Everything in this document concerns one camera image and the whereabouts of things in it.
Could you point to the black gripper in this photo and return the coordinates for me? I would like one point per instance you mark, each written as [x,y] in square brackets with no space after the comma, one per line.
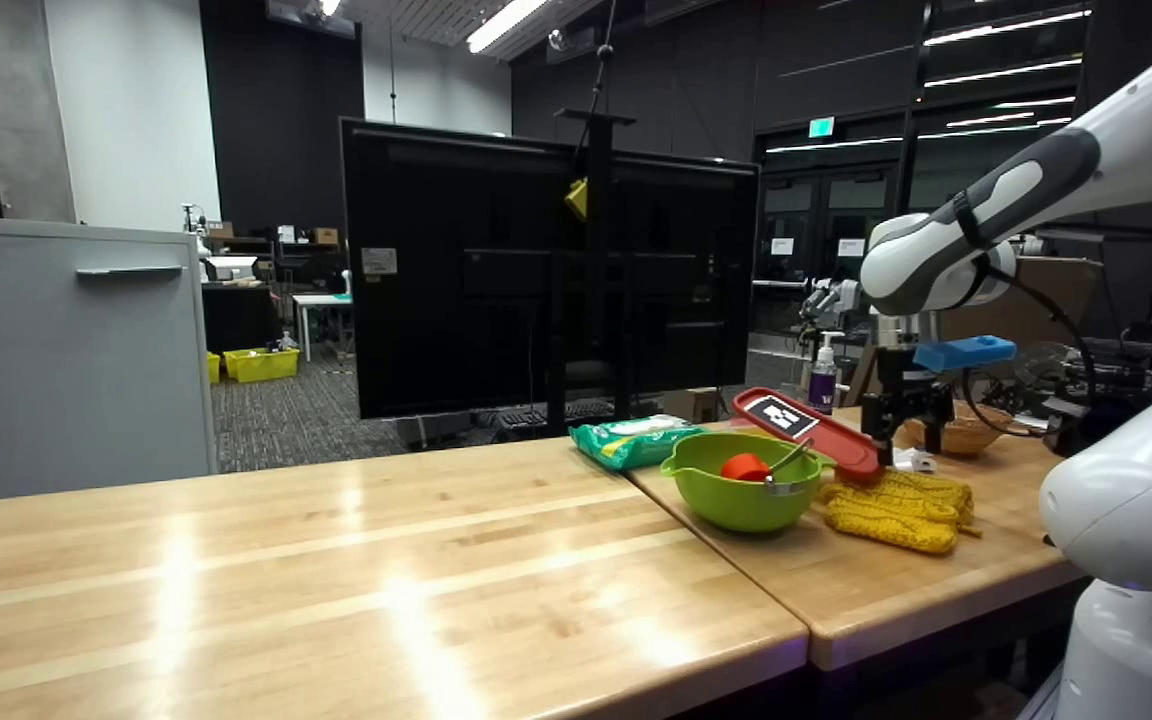
[906,395]

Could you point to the red lid with tag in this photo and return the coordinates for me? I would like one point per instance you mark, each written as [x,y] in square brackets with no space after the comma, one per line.
[798,421]

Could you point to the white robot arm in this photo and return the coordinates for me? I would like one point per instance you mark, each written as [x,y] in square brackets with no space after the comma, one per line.
[1094,507]

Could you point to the small clear wrapper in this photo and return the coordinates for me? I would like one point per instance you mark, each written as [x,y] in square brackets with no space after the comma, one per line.
[915,460]

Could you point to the purple soap dispenser bottle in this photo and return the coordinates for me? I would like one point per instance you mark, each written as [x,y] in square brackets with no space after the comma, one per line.
[822,379]

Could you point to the woven wicker basket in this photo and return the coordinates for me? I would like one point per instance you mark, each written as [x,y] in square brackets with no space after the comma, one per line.
[960,438]

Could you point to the yellow knitted cloth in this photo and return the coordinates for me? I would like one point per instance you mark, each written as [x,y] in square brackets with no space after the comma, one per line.
[917,515]

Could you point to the spoon in bowl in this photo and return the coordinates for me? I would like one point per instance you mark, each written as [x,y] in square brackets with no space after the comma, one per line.
[768,479]

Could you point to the green plastic bowl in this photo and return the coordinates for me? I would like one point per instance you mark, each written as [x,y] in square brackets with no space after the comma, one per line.
[745,507]

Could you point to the red object in bowl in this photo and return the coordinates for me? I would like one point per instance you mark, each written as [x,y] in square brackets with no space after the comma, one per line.
[745,464]

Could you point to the cardboard box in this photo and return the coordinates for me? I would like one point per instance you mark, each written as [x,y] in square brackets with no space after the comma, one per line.
[1045,306]

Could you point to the green snack bag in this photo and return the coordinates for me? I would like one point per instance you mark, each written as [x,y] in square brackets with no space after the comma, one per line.
[631,444]

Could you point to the large black panel screen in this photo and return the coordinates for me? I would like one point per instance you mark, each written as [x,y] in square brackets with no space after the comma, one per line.
[500,271]

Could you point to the yellow storage bin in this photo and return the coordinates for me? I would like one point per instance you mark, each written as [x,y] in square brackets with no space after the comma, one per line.
[262,366]

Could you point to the grey cabinet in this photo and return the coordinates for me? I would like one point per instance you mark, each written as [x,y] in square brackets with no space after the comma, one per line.
[101,357]

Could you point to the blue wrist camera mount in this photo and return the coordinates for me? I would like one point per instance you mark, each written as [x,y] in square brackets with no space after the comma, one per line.
[960,352]

